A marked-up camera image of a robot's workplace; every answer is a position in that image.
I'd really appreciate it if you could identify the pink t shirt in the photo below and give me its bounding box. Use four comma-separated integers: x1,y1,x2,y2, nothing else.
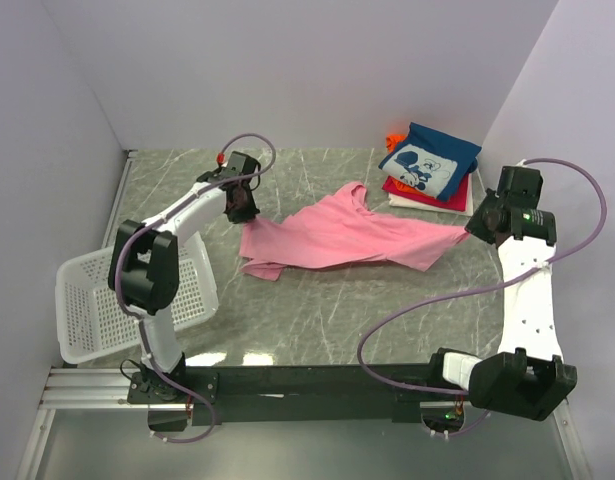
240,182,468,281

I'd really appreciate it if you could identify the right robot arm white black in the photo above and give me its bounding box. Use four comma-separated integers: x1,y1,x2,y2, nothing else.
425,191,577,421

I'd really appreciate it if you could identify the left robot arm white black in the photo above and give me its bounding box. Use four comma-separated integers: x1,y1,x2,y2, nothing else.
109,173,257,402

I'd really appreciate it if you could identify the white folded t shirt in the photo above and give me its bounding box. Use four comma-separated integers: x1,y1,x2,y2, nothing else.
383,175,474,217

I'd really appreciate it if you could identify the red folded t shirt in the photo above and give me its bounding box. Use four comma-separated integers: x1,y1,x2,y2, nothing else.
381,172,472,212

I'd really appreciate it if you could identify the blue printed folded t shirt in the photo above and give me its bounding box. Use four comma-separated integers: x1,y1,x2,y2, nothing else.
378,122,482,202

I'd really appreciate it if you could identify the white plastic laundry basket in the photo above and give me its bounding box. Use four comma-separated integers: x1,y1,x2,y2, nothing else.
55,234,219,364

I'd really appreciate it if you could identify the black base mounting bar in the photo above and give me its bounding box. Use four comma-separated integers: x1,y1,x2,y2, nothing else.
127,364,467,426

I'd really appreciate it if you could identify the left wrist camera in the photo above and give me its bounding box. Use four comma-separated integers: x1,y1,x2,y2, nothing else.
218,151,261,185

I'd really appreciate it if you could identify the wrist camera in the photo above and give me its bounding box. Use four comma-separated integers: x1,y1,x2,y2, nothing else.
496,166,543,208
218,151,261,185

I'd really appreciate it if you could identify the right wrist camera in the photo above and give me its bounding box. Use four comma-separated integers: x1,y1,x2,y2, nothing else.
496,166,543,208

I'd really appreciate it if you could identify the aluminium rail frame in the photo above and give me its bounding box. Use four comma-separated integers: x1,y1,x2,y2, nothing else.
14,147,615,480

